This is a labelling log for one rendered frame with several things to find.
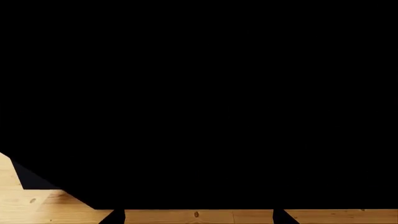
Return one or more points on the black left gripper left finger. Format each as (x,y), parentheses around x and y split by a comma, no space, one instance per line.
(116,218)

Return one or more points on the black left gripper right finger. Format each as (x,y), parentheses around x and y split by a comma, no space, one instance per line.
(282,218)

